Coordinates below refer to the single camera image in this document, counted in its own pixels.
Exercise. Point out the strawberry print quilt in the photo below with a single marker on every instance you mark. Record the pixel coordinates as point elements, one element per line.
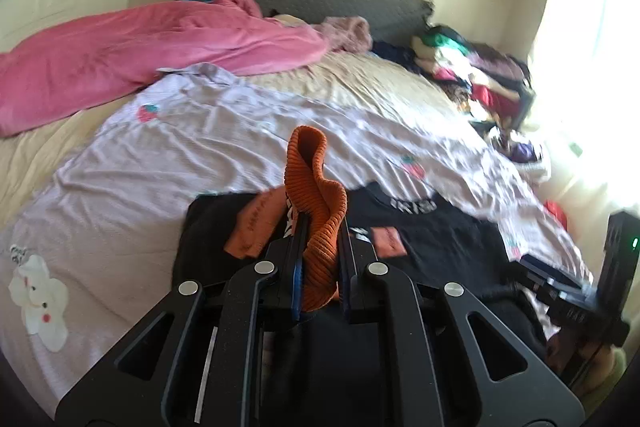
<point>200,147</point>

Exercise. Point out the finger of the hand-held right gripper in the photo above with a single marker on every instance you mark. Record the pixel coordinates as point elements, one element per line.
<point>555,272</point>
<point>527,289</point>

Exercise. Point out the black sweater with orange cuffs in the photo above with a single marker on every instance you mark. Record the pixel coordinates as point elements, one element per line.
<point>450,239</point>

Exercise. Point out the pink fluffy garment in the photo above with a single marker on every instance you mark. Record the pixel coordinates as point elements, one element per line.
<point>347,31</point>

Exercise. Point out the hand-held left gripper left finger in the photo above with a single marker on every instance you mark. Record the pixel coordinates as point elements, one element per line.
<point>297,288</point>

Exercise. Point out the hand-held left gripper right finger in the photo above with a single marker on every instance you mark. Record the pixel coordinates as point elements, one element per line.
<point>351,268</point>

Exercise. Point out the dark blue garment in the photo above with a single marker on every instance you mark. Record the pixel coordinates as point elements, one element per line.
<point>392,53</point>

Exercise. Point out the beige bed sheet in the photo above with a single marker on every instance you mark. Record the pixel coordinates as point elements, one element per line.
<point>360,82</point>

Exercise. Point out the white curtain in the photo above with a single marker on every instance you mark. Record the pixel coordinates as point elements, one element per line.
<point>585,57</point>

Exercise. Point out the pink blanket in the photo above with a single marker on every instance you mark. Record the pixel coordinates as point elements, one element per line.
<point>125,47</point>

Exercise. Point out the pile of colourful clothes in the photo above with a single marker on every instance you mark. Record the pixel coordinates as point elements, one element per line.
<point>480,72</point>

